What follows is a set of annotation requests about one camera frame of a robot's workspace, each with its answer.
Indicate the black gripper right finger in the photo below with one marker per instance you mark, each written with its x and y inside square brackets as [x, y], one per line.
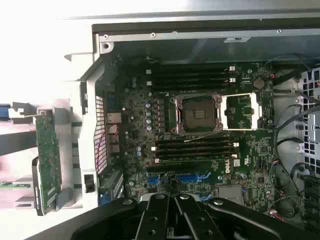
[197, 220]

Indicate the CPU socket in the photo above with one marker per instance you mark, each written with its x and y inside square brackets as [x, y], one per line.
[197, 115]

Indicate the grey printed parts rack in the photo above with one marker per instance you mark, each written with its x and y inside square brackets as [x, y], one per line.
[65, 120]

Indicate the black open PC case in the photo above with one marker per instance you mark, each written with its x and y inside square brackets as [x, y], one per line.
[175, 47]

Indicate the green motherboard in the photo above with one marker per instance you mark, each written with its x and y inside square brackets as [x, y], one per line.
[252, 160]

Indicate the hard disk in blue caddy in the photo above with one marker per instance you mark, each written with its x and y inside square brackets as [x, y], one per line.
[4, 111]

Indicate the socket locking lever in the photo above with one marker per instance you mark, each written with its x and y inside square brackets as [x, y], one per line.
[191, 140]

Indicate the round coin battery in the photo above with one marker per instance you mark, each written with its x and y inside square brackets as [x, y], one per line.
[258, 84]

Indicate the long expansion slot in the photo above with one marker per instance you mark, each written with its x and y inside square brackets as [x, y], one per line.
[190, 179]

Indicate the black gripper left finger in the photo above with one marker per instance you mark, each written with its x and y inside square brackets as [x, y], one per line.
[155, 217]

